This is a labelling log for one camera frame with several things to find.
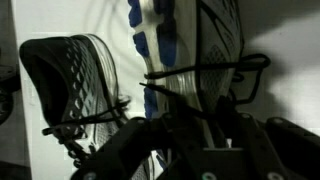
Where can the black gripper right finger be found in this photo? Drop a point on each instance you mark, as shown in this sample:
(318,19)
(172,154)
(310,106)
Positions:
(275,150)

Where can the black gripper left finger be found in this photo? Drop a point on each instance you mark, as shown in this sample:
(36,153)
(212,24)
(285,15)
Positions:
(122,154)

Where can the grey running shoe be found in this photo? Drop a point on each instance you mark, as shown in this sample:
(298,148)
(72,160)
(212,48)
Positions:
(192,48)
(76,80)

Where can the white folding table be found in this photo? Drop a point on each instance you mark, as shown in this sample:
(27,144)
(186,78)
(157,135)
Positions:
(288,31)

